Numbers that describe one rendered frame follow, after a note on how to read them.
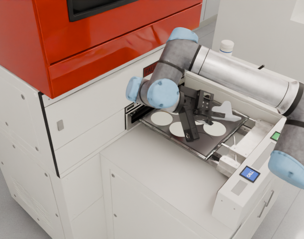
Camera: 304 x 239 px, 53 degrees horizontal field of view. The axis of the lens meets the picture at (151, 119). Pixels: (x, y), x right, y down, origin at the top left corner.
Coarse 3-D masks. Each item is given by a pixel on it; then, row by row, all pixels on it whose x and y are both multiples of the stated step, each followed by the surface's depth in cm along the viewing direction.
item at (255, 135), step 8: (256, 128) 141; (248, 136) 137; (256, 136) 137; (264, 136) 137; (240, 144) 132; (248, 144) 133; (256, 144) 133; (240, 160) 125; (216, 168) 124; (224, 168) 121
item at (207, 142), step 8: (216, 104) 151; (152, 112) 144; (168, 112) 144; (232, 112) 146; (176, 120) 140; (216, 120) 141; (224, 120) 142; (240, 120) 142; (160, 128) 135; (168, 128) 136; (200, 128) 137; (232, 128) 137; (176, 136) 132; (200, 136) 132; (208, 136) 133; (216, 136) 133; (224, 136) 133; (192, 144) 128; (200, 144) 129; (208, 144) 129; (216, 144) 129; (200, 152) 125; (208, 152) 125
